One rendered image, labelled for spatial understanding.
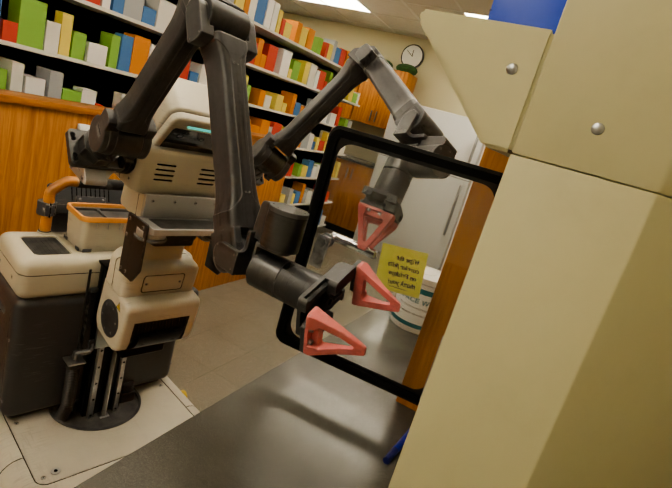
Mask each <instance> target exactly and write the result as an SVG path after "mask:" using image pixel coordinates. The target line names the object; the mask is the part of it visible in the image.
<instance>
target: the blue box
mask: <svg viewBox="0 0 672 488"><path fill-rule="evenodd" d="M566 2H567V0H493V3H492V7H491V9H490V13H489V16H488V19H489V20H495V21H501V22H507V23H513V24H519V25H525V26H531V27H538V28H544V29H550V30H552V32H553V34H555V32H556V29H557V26H558V24H559V21H560V18H561V16H562V13H563V10H564V7H565V5H566Z"/></svg>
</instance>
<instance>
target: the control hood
mask: <svg viewBox="0 0 672 488"><path fill-rule="evenodd" d="M420 18H421V21H420V24H421V26H422V28H423V30H424V32H425V34H426V36H427V38H428V40H429V42H430V44H431V46H432V48H433V50H434V52H435V54H436V56H437V58H438V60H439V62H440V64H441V66H442V68H443V70H444V72H445V74H446V76H447V77H448V79H449V81H450V83H451V85H452V87H453V89H454V91H455V93H456V95H457V97H458V99H459V101H460V103H461V105H462V107H463V109H464V111H465V113H466V115H467V117H468V119H469V121H470V123H471V125H472V127H473V129H474V131H475V133H476V135H477V137H478V139H479V141H480V143H482V144H484V145H485V147H487V148H489V149H492V150H494V151H496V152H498V153H500V154H502V155H505V156H507V157H510V155H511V154H513V153H512V149H513V146H514V144H515V141H516V138H517V135H518V133H519V130H520V127H521V125H522V122H523V119H524V116H525V114H526V111H527V108H528V105H529V103H530V100H531V97H532V95H533V92H534V89H535V86H536V84H537V81H538V78H539V76H540V73H541V70H542V67H543V65H544V62H545V59H546V56H547V54H548V51H549V48H550V46H551V43H552V40H553V37H554V35H555V34H553V32H552V30H550V29H544V28H538V27H531V26H525V25H519V24H513V23H507V22H501V21H495V20H489V19H483V18H477V17H471V16H465V15H459V14H453V13H446V12H440V11H434V10H428V9H425V11H423V12H421V14H420Z"/></svg>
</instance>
